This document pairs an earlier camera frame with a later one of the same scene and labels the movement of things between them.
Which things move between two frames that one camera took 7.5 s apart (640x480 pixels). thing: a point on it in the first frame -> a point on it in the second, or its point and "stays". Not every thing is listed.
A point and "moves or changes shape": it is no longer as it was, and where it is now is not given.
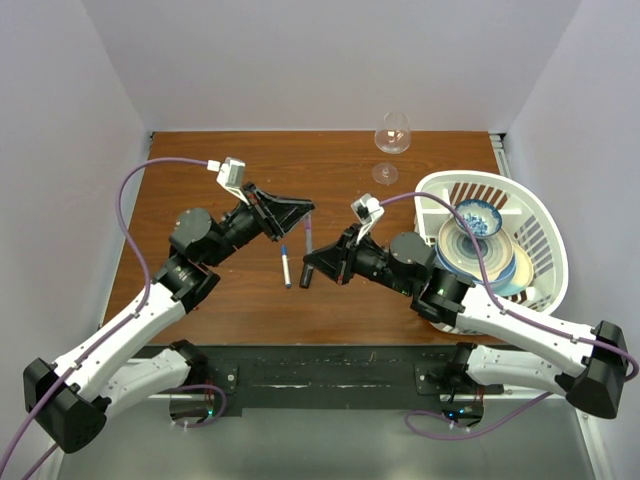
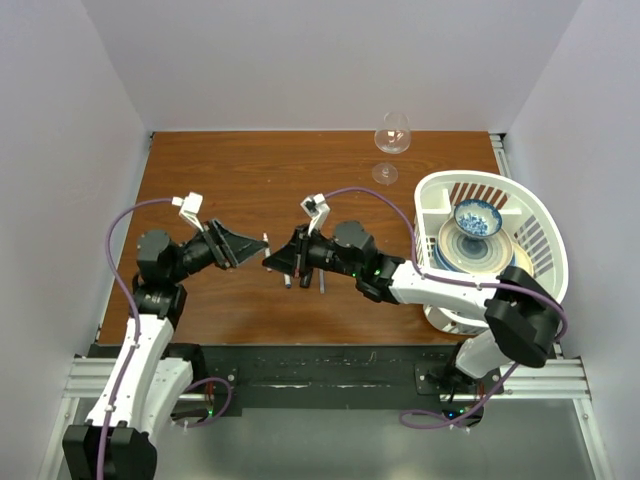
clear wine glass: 393,137 stays
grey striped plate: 459,251 stays
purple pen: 308,238 moves or changes shape
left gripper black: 275,215 -> 227,248
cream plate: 523,266 stays
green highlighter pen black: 307,272 stays
